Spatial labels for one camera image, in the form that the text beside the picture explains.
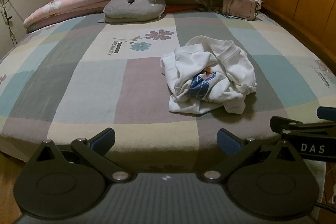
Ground orange cloth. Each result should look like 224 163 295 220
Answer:
164 5 200 14

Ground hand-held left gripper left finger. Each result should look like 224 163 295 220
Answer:
29 127 131 183

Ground pink handbag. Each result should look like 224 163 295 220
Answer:
197 0 260 21

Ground grey round cushion with hole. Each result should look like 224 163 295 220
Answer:
103 0 166 24

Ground white printed t-shirt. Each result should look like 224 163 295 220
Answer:
160 35 258 115

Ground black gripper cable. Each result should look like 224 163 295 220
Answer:
321 201 336 212

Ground wall cables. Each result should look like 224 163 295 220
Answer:
0 0 17 46

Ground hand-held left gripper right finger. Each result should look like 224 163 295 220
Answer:
201 128 302 183

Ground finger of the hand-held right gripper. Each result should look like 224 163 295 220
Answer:
270 115 336 134
317 106 336 120

